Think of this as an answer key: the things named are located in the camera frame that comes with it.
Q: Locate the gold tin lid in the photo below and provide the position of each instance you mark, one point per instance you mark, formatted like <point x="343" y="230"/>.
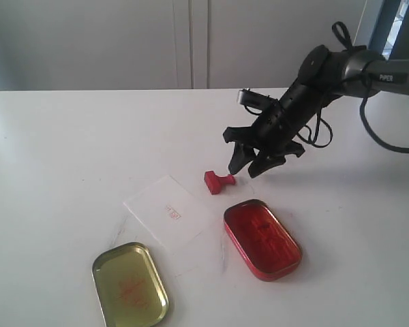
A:
<point x="129" y="288"/>

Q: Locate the red ink pad tin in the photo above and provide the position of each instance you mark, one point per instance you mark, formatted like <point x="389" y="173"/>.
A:
<point x="267" y="248"/>

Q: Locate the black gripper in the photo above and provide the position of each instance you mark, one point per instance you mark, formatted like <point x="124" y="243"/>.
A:
<point x="266" y="143"/>

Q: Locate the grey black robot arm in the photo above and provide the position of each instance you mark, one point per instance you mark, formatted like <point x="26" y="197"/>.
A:
<point x="323" y="77"/>

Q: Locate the red stamp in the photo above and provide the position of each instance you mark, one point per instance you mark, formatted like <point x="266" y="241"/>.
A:
<point x="216" y="183"/>

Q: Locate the white paper sheet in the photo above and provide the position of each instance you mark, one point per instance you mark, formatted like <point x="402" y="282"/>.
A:
<point x="172" y="215"/>

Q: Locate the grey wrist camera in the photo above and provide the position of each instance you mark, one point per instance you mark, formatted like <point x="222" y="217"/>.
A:
<point x="254" y="100"/>

